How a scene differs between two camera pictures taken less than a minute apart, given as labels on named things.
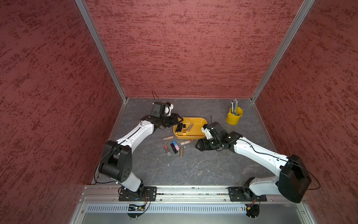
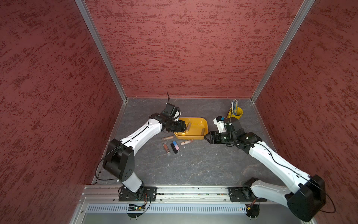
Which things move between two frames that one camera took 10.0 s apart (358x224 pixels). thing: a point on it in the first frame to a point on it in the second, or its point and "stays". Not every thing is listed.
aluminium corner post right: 303,12 stays
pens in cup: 234,105 stays
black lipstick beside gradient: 174,148 stays
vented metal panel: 168,208 stays
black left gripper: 175,119 to 180,128
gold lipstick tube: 181,152 to 189,126
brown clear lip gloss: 166,148 stays
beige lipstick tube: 167,137 stays
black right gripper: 206,148 to 214,135
